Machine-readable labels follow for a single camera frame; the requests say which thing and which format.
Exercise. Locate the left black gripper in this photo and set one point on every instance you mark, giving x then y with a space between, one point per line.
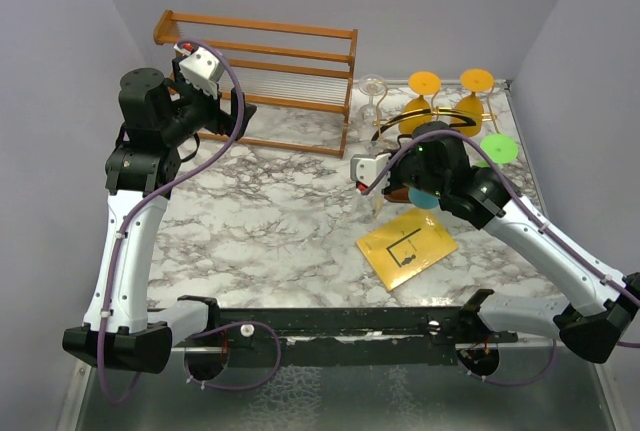
222 121

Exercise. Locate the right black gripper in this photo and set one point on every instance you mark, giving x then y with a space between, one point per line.
393 184

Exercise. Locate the blue plastic wine glass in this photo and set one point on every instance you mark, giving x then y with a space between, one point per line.
422 199

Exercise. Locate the clear wine glass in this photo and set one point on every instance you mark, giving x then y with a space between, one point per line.
376 197
374 88

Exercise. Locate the orange plastic wine glass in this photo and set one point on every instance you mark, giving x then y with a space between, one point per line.
473 110
425 85

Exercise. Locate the green plastic wine glass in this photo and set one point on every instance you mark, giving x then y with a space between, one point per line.
500 148

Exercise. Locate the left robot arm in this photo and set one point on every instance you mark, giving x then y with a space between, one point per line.
159 115

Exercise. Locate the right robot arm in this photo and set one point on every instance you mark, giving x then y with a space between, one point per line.
598 302

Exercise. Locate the wooden dish rack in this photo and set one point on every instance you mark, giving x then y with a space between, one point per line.
282 76

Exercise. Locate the yellow book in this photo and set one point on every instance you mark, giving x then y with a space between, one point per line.
406 246

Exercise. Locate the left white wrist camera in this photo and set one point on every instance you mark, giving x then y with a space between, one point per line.
199 68

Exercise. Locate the black metal base rail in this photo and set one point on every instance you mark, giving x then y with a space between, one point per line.
328 337

